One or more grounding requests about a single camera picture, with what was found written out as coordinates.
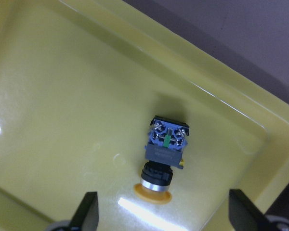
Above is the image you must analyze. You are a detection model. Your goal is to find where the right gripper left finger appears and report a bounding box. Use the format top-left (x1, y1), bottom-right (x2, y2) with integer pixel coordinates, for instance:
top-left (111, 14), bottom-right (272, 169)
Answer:
top-left (69, 192), bottom-right (99, 231)

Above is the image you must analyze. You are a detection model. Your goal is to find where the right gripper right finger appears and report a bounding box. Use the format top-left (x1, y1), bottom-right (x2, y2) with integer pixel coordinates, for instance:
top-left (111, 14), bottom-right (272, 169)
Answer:
top-left (228, 189), bottom-right (274, 231)

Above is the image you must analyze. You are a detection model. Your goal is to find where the yellow push button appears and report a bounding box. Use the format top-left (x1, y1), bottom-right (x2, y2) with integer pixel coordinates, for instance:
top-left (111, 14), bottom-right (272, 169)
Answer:
top-left (133, 115), bottom-right (190, 205)

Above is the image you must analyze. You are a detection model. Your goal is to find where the yellow plastic tray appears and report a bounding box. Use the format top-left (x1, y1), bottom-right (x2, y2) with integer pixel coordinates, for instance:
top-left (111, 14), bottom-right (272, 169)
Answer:
top-left (0, 0), bottom-right (289, 231)

